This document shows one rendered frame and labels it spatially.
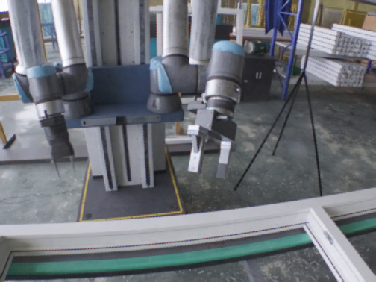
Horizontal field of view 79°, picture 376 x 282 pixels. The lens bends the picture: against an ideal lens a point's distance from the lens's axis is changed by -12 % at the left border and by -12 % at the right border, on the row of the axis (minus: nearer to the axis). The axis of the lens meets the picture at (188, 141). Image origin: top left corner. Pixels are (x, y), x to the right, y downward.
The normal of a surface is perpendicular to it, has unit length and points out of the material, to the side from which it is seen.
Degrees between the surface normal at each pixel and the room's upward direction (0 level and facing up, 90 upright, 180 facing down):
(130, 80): 90
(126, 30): 90
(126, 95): 90
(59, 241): 90
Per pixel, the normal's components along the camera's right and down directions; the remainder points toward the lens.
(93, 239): 0.17, 0.50
